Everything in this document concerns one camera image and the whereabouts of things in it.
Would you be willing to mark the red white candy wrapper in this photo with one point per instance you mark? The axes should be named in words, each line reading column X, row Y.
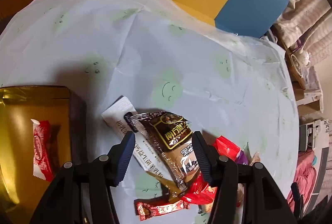
column 42, row 167

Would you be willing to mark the beige crumpled blanket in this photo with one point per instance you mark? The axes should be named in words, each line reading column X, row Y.
column 308, row 21

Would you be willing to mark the wooden side shelf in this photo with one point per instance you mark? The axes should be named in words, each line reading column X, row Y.
column 306, row 86

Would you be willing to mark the clear wafer cake packet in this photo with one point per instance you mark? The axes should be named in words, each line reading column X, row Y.
column 254, row 159

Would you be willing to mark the purple snack packet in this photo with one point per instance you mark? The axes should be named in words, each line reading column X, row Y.
column 242, row 159

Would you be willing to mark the brown gold coffee packet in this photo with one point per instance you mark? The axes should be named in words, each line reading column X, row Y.
column 171, row 138

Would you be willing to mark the white teapot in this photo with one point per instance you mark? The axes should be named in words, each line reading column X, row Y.
column 300, row 56

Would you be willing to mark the light blue smiley tablecloth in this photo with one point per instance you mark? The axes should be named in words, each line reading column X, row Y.
column 159, row 57

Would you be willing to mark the white gold sachet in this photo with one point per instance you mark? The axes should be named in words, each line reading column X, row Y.
column 148, row 176

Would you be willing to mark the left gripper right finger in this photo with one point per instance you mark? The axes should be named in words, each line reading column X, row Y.
column 206, row 159

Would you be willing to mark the large red snack packet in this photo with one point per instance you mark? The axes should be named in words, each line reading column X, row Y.
column 200, row 193

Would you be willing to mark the small dark red candy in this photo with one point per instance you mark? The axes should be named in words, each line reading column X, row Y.
column 147, row 209

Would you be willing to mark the gold metal tin box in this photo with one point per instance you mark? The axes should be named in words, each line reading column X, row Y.
column 20, row 105

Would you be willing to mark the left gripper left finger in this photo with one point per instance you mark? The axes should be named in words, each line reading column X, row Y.
column 119, row 158

